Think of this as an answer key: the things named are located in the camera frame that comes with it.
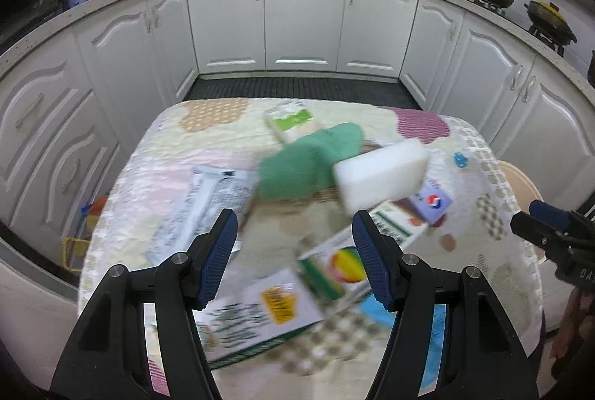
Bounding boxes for small blue white box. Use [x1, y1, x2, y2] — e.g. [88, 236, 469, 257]
[408, 179, 453, 225]

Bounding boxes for blue plastic packet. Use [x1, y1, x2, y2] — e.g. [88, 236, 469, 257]
[361, 296, 443, 399]

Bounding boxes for white medicine box colourful ball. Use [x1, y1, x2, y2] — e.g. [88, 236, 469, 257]
[296, 199, 430, 303]

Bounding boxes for white foam block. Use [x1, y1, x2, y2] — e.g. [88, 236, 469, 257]
[333, 138, 431, 215]

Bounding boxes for grey printed wrapper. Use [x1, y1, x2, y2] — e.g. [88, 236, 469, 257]
[144, 165, 259, 265]

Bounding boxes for green cloth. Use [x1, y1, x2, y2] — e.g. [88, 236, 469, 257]
[258, 123, 364, 201]

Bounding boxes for green white tissue pack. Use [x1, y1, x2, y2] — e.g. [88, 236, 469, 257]
[264, 100, 321, 144]

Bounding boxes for beige trash bin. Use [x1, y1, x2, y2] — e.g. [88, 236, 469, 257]
[496, 160, 550, 264]

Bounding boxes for white kitchen cabinets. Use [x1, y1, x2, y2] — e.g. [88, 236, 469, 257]
[1, 0, 594, 261]

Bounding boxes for person right hand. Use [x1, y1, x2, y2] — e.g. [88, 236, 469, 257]
[550, 288, 594, 381]

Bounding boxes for yellow plastic container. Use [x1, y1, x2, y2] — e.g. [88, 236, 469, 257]
[61, 237, 91, 273]

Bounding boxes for orange yellow bag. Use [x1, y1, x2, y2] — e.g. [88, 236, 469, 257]
[81, 194, 109, 238]

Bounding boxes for patterned quilted tablecloth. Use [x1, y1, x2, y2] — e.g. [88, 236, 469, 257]
[79, 99, 543, 399]

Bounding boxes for yellow lidded pot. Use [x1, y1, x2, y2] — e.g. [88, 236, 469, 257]
[524, 0, 578, 46]

